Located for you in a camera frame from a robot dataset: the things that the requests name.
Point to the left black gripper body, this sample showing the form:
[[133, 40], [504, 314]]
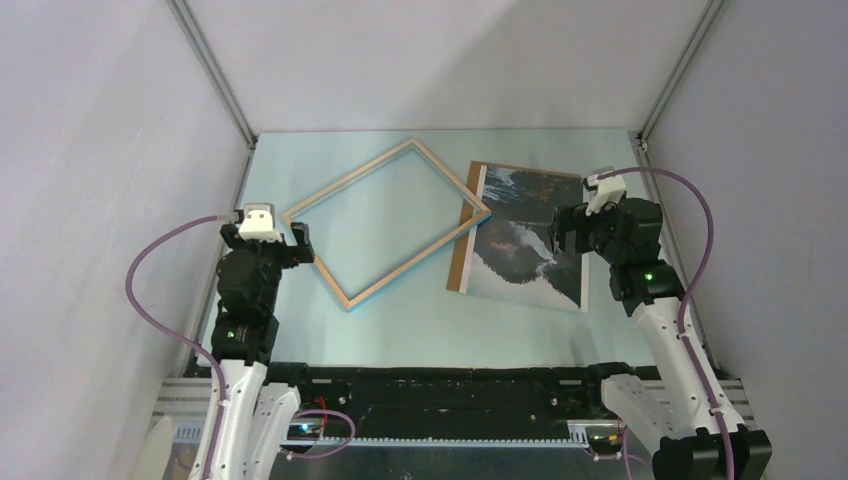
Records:
[[273, 256]]

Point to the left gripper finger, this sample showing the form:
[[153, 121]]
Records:
[[302, 251], [230, 235]]

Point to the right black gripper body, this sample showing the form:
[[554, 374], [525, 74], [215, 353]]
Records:
[[591, 232]]

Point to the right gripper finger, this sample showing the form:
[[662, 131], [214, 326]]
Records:
[[555, 239], [563, 217]]

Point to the light wooden picture frame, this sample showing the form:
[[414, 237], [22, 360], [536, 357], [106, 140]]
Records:
[[386, 217]]

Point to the landscape photo print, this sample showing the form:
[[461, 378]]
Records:
[[508, 256]]

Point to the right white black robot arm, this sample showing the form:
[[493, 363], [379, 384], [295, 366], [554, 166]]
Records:
[[698, 434]]

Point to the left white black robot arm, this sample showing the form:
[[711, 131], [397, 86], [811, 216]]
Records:
[[248, 415]]

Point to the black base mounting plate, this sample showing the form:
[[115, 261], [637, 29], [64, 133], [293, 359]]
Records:
[[590, 377]]

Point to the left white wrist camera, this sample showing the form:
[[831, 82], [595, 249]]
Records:
[[258, 223]]

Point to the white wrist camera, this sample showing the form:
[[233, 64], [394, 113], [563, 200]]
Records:
[[258, 223], [604, 187]]

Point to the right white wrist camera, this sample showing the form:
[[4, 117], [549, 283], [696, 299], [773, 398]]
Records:
[[604, 187]]

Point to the aluminium rail frame front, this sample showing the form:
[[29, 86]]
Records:
[[432, 412]]

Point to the right aluminium corner post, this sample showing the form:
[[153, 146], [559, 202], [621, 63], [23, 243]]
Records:
[[695, 40]]

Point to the aluminium corner post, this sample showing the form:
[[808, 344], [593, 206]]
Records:
[[203, 51], [695, 40]]

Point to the left aluminium corner post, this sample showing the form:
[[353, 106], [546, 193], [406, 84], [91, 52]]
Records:
[[203, 51]]

